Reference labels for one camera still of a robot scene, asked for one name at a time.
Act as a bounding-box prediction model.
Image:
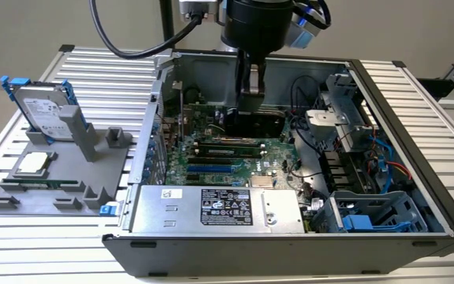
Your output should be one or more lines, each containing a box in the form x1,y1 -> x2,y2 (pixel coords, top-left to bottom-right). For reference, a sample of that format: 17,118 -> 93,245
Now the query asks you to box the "blue case latch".
97,202 -> 117,219

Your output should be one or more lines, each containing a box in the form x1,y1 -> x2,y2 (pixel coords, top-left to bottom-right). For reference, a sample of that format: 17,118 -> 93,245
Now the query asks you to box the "RAM stick with white label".
195,144 -> 263,158

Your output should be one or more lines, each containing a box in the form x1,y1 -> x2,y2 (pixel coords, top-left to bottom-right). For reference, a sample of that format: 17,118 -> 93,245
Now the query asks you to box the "open grey PC case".
100,48 -> 454,279

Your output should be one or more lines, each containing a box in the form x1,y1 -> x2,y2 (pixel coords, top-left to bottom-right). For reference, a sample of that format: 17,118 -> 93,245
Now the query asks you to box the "red wire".
386,160 -> 414,180

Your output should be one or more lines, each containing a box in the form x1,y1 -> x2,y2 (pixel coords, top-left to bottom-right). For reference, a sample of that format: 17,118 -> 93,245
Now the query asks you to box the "blue expansion slot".
185,164 -> 235,176

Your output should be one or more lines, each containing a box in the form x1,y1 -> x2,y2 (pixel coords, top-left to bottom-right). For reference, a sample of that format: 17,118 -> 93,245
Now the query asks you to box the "silver metal drive cage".
302,72 -> 383,155

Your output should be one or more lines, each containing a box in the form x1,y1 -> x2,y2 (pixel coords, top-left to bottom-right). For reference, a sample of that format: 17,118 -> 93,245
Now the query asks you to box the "black bracket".
414,77 -> 454,99

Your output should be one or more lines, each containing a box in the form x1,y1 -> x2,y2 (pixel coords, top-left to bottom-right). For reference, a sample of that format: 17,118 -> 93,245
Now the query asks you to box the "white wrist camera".
287,0 -> 328,50

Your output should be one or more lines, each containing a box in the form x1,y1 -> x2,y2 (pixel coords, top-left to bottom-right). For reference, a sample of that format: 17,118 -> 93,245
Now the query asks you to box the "blue wire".
367,133 -> 401,196

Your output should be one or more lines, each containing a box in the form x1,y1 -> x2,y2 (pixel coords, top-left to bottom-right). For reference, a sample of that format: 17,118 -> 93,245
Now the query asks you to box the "silver CPU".
16,151 -> 57,176

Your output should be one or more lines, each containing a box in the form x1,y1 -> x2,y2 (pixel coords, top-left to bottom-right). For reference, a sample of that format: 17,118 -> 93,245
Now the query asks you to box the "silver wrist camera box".
177,0 -> 219,21

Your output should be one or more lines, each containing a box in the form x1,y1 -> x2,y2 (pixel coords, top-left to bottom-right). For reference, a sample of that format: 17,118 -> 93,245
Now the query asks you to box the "green RAM stick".
1,177 -> 80,191

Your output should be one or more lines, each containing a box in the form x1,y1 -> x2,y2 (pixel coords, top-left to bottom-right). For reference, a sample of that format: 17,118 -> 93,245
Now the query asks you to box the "blue disk carrier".
339,214 -> 425,234

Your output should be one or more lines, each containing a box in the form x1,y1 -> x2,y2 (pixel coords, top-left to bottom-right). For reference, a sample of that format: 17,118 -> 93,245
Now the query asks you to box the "green motherboard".
157,105 -> 303,191

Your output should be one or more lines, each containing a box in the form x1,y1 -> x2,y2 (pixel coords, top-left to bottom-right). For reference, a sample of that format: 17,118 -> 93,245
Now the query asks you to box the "hard disk in blue carrier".
0,76 -> 79,143

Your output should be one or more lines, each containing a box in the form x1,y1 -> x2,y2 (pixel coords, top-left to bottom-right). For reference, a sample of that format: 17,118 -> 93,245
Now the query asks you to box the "long black expansion slot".
188,156 -> 236,167

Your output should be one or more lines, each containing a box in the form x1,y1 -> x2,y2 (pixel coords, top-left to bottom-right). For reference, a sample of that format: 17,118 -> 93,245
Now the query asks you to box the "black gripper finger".
235,50 -> 267,115

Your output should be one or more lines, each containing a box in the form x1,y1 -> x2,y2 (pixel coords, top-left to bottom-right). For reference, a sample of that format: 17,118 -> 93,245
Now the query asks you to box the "small silver heat sink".
248,176 -> 278,189

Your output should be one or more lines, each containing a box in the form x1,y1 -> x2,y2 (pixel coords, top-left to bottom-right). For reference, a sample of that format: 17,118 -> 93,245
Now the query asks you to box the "grey parts rack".
0,105 -> 135,219

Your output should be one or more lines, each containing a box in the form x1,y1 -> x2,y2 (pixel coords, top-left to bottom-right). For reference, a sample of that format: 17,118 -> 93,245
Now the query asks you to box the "grey disk bay cage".
310,190 -> 430,235

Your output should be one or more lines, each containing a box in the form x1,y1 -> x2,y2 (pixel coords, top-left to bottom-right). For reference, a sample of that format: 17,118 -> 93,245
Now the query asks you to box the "rear port block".
160,116 -> 176,140

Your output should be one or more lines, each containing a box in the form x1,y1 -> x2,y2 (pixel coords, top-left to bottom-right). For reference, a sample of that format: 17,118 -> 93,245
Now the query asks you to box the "green graphics card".
172,79 -> 288,140

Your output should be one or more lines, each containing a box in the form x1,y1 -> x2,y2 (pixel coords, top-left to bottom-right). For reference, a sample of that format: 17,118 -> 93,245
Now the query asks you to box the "thick black camera cable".
88,0 -> 206,60

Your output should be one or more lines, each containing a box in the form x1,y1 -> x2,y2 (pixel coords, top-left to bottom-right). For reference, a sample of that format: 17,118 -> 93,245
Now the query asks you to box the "black vertical post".
159,0 -> 176,50

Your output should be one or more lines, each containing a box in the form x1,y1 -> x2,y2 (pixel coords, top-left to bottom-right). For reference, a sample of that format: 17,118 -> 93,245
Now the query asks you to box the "silver power supply unit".
128,185 -> 307,235

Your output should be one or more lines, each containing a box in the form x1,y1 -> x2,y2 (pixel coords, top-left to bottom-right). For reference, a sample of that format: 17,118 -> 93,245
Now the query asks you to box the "black plastic fan shroud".
318,150 -> 372,195

